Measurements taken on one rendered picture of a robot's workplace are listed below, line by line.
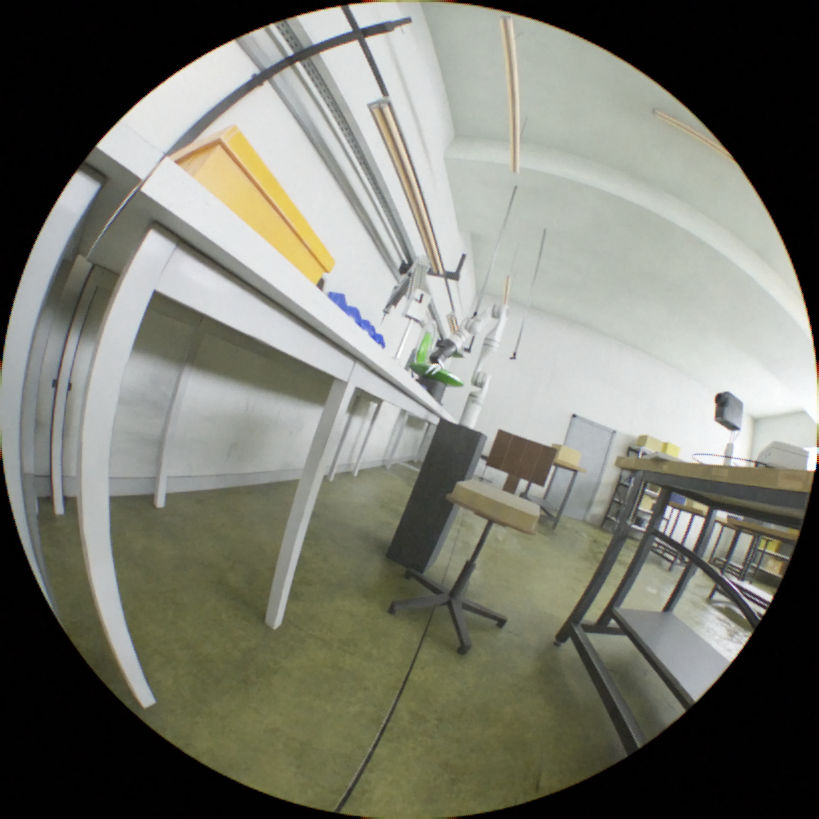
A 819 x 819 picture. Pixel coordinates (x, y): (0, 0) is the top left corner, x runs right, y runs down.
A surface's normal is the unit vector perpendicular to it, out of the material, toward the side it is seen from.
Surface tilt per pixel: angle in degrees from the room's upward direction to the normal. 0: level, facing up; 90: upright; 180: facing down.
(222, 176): 94
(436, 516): 90
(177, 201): 90
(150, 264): 90
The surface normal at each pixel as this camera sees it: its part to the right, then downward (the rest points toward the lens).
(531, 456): -0.52, -0.22
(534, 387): -0.25, -0.13
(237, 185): 0.89, 0.41
